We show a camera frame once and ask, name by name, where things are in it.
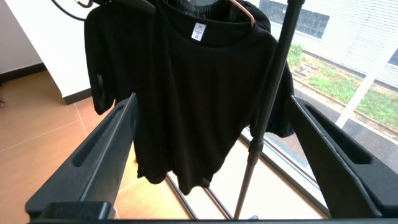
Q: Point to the black garment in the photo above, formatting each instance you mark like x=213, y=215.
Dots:
x=192, y=93

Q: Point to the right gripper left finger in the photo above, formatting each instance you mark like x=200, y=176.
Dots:
x=93, y=180

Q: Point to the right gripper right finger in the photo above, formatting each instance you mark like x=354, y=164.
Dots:
x=342, y=186

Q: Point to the black clothes rack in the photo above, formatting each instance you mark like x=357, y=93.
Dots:
x=270, y=93

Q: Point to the pink clothes hanger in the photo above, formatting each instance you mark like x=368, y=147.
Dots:
x=248, y=15

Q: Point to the window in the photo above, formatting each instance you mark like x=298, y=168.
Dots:
x=342, y=31

